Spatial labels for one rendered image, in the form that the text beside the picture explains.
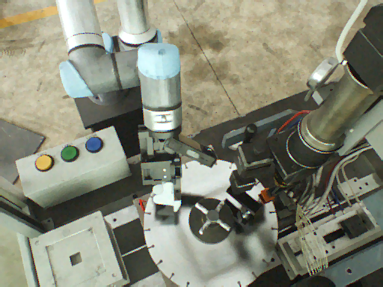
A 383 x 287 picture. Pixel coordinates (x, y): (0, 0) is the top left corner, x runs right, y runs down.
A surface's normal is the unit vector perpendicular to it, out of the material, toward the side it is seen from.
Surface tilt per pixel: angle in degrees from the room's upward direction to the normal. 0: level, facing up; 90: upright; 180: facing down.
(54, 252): 0
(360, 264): 0
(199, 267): 0
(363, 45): 90
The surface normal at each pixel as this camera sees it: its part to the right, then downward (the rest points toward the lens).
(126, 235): 0.04, -0.43
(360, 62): -0.91, 0.36
